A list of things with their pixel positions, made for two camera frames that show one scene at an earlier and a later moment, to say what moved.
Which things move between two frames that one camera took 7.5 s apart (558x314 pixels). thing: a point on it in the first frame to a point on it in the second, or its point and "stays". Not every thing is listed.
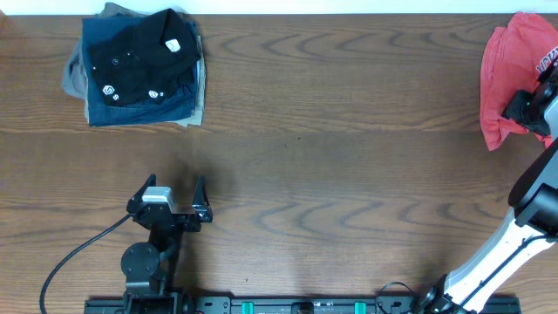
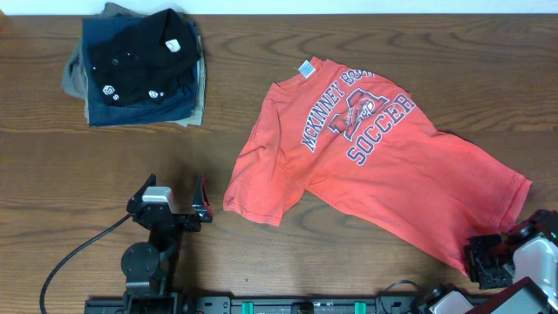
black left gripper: [180, 219] stays
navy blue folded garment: [175, 109] stays
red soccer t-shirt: [513, 58] to [365, 145]
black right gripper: [517, 112] to [486, 260]
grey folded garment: [74, 80] stays
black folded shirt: [147, 62] stays
